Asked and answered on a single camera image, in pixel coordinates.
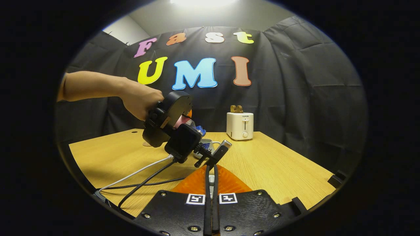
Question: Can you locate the clear water bottle pink label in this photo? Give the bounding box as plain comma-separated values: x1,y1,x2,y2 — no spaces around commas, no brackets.
174,115,196,130

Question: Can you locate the white toaster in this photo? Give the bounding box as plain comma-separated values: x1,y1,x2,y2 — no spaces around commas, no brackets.
226,112,254,141

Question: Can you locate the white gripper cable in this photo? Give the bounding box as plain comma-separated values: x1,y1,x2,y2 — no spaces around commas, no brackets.
98,155,174,194

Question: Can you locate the long black gripper cable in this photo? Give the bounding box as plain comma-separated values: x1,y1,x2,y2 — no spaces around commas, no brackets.
117,159,178,209

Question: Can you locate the white blue-patterned teacup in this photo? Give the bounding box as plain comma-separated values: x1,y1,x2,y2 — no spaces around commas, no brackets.
194,139,222,160

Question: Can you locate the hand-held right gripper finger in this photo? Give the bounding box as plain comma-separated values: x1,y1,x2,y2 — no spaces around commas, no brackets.
133,165,212,236
213,164,292,236

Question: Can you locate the ceiling light panel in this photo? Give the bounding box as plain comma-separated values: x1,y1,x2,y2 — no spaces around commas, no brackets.
169,0,240,7

